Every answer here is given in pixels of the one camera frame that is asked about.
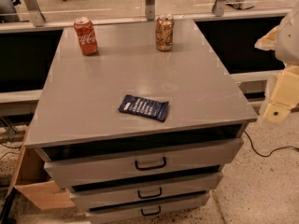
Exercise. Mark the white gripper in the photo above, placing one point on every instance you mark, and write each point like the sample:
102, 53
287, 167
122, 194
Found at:
288, 42

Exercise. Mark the orange gold soda can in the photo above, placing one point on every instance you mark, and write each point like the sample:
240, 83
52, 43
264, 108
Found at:
164, 32

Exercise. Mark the red cola can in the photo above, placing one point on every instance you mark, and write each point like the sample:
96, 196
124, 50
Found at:
86, 35

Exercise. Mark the dark blue snack packet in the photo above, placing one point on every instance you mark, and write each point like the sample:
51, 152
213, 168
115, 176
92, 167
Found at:
144, 107

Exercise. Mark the bottom grey drawer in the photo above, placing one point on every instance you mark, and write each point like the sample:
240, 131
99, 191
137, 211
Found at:
147, 208

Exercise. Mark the grey drawer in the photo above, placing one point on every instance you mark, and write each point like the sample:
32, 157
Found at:
97, 169
147, 208
146, 191

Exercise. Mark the grey drawer cabinet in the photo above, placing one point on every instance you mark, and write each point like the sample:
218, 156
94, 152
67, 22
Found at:
78, 115

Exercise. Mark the top grey drawer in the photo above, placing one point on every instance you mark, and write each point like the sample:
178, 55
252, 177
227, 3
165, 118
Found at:
97, 169

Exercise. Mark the middle grey drawer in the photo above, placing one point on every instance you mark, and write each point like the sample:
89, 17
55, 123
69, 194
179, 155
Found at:
146, 191

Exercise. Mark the brown cardboard box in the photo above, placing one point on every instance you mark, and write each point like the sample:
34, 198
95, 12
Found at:
33, 182

